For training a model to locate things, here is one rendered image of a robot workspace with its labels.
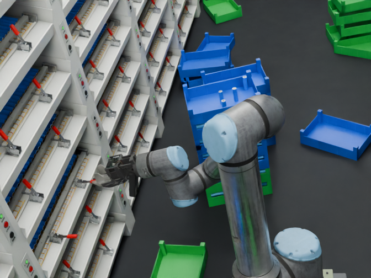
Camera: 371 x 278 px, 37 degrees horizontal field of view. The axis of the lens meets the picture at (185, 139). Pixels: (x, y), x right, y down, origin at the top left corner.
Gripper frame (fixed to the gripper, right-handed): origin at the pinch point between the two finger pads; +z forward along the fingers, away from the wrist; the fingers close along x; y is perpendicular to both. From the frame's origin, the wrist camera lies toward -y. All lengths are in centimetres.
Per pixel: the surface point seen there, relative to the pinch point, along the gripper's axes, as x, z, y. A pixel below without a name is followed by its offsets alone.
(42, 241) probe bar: 30.3, 9.1, 3.5
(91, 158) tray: -15.5, 7.5, -0.1
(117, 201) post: -18.1, 11.1, -27.3
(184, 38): -180, 15, -39
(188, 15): -209, 15, -37
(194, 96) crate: -56, -27, -9
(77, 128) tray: -10.0, 1.2, 18.1
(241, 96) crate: -54, -47, -14
